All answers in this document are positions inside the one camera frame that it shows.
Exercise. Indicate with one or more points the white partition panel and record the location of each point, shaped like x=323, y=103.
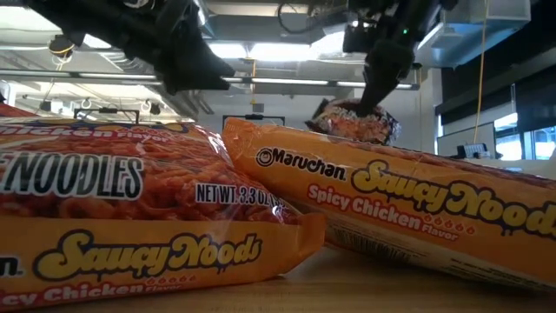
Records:
x=460, y=137

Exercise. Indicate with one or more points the grey square wall box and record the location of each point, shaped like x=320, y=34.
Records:
x=258, y=108

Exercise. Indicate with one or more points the silver round ventilation duct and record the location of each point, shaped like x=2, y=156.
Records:
x=206, y=17

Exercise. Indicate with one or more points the long ceiling light bar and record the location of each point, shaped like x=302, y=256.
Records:
x=286, y=81

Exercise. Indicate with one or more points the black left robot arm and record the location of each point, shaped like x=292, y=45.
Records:
x=87, y=21

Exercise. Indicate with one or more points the light grey ceiling duct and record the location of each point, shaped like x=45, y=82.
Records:
x=508, y=26

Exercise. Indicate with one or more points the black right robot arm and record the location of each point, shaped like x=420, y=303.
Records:
x=447, y=3

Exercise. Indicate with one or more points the black Fire Noodles pack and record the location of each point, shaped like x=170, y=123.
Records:
x=343, y=124

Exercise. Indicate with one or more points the orange Saucy Noods pack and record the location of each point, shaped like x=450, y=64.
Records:
x=130, y=182
x=391, y=213

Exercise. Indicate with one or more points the black desk device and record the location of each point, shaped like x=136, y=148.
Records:
x=471, y=150

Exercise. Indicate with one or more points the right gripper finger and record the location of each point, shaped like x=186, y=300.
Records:
x=384, y=74

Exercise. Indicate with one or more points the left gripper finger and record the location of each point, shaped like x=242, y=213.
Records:
x=200, y=69

